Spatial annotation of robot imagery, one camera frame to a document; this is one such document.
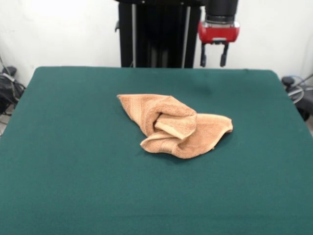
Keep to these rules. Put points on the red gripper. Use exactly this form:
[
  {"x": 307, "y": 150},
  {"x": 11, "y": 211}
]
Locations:
[{"x": 218, "y": 33}]

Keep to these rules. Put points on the dark green table cloth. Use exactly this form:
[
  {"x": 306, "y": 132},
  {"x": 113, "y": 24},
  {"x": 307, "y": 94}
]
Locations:
[{"x": 73, "y": 176}]

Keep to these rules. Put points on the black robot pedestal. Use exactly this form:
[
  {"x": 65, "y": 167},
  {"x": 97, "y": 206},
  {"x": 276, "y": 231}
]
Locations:
[{"x": 159, "y": 36}]

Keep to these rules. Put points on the tan terry towel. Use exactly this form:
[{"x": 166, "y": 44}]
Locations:
[{"x": 181, "y": 117}]

